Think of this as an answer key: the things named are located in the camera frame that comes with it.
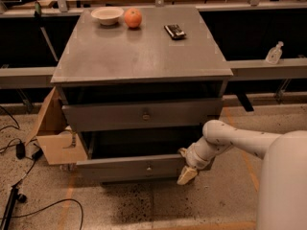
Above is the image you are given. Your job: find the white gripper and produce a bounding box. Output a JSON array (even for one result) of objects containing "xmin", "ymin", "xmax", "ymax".
[{"xmin": 177, "ymin": 142, "xmax": 212, "ymax": 185}]

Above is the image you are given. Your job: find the grey drawer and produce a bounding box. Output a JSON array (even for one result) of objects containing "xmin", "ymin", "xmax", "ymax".
[
  {"xmin": 62, "ymin": 98, "xmax": 223, "ymax": 132},
  {"xmin": 77, "ymin": 126, "xmax": 202, "ymax": 183}
]

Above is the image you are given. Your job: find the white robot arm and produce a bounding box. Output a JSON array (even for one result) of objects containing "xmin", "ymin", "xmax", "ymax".
[{"xmin": 177, "ymin": 120, "xmax": 307, "ymax": 230}]

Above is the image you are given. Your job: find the grey top drawer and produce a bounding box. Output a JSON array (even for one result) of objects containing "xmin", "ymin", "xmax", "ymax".
[{"xmin": 62, "ymin": 98, "xmax": 223, "ymax": 132}]

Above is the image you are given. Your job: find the grey drawer cabinet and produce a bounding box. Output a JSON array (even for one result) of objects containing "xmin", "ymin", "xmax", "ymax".
[{"xmin": 50, "ymin": 6, "xmax": 234, "ymax": 184}]

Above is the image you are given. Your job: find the open cardboard box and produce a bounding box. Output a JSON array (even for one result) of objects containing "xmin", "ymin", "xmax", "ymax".
[{"xmin": 25, "ymin": 88, "xmax": 87, "ymax": 165}]

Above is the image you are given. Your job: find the black snack packet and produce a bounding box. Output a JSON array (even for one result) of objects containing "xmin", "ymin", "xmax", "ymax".
[{"xmin": 164, "ymin": 24, "xmax": 186, "ymax": 40}]

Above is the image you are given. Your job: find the clear sanitizer bottle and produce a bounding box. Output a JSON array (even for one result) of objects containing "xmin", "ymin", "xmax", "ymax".
[{"xmin": 266, "ymin": 41, "xmax": 284, "ymax": 64}]

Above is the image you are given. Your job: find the orange fruit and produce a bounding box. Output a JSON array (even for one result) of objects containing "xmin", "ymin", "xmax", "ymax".
[{"xmin": 124, "ymin": 8, "xmax": 142, "ymax": 29}]

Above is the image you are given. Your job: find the black power adapter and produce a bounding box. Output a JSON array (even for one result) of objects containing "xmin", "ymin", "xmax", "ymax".
[{"xmin": 16, "ymin": 143, "xmax": 26, "ymax": 159}]

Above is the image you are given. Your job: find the white bowl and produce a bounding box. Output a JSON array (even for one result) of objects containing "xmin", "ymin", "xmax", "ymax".
[{"xmin": 91, "ymin": 7, "xmax": 124, "ymax": 26}]

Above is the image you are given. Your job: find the black tripod stand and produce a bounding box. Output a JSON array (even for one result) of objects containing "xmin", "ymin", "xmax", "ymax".
[{"xmin": 0, "ymin": 186, "xmax": 27, "ymax": 230}]

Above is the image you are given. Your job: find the black floor cable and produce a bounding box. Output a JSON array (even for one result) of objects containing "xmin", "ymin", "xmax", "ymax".
[{"xmin": 0, "ymin": 198, "xmax": 84, "ymax": 230}]

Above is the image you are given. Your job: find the grey metal rail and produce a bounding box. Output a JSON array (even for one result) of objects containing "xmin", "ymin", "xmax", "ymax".
[{"xmin": 0, "ymin": 57, "xmax": 307, "ymax": 89}]

